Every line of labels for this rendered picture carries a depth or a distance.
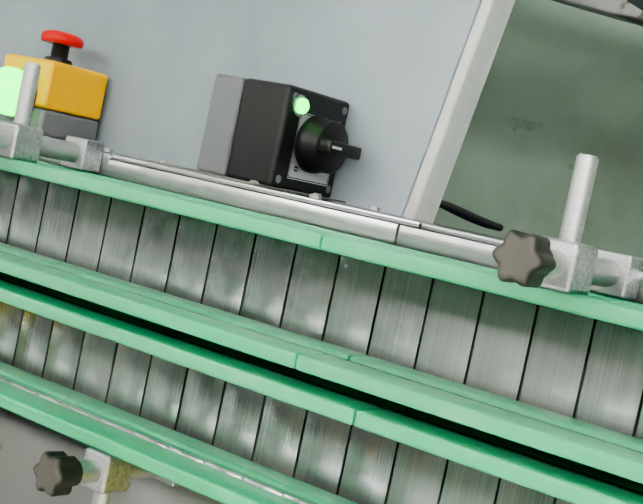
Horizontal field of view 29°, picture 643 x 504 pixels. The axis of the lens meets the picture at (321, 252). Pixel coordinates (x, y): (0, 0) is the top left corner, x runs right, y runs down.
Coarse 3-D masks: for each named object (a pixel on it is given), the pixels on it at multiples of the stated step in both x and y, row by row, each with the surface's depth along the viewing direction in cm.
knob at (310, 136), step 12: (312, 120) 96; (324, 120) 96; (300, 132) 96; (312, 132) 96; (324, 132) 95; (336, 132) 96; (300, 144) 96; (312, 144) 95; (324, 144) 95; (336, 144) 95; (348, 144) 96; (300, 156) 96; (312, 156) 95; (324, 156) 96; (336, 156) 97; (348, 156) 96; (312, 168) 96; (324, 168) 96; (336, 168) 97
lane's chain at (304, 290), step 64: (0, 192) 107; (64, 192) 102; (64, 256) 101; (128, 256) 97; (192, 256) 93; (256, 256) 89; (320, 256) 86; (256, 320) 89; (320, 320) 85; (384, 320) 82; (448, 320) 79; (512, 320) 77; (576, 320) 74; (512, 384) 76; (576, 384) 74; (640, 384) 72
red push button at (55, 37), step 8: (48, 32) 116; (56, 32) 115; (64, 32) 116; (48, 40) 116; (56, 40) 115; (64, 40) 115; (72, 40) 116; (80, 40) 116; (56, 48) 116; (64, 48) 117; (80, 48) 117; (56, 56) 116; (64, 56) 117
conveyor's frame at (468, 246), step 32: (128, 160) 98; (192, 192) 94; (224, 192) 92; (256, 192) 90; (288, 192) 92; (320, 224) 86; (352, 224) 85; (384, 224) 83; (416, 224) 82; (448, 256) 80; (480, 256) 78; (640, 288) 72
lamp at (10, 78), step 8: (0, 72) 112; (8, 72) 112; (16, 72) 112; (0, 80) 112; (8, 80) 112; (16, 80) 112; (0, 88) 112; (8, 88) 112; (16, 88) 112; (0, 96) 112; (8, 96) 112; (16, 96) 112; (0, 104) 112; (8, 104) 112; (16, 104) 112; (0, 112) 113; (8, 112) 113
